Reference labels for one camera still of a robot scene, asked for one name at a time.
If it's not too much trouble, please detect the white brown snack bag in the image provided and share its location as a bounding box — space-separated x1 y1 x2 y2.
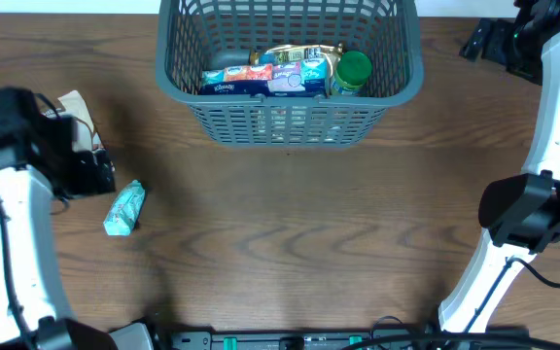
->
43 90 104 152

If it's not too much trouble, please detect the small teal packet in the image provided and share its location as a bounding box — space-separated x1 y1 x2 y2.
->
103 180 146 236

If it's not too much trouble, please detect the green lid jar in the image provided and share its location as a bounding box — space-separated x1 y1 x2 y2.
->
331 51 372 96

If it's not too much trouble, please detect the blue tissue pack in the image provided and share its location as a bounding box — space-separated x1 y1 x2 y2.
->
199 58 329 97

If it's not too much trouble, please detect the gold foil food pouch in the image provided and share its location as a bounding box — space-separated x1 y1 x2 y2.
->
249 44 344 65

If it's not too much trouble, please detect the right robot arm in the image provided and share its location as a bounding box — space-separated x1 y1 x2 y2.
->
437 0 560 334

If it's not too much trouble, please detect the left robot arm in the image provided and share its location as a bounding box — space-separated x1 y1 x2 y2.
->
0 87 158 349

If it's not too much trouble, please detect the grey plastic basket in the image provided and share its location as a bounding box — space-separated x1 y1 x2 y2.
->
156 0 424 147

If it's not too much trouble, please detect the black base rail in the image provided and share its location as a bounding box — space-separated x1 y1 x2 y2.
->
166 316 560 350

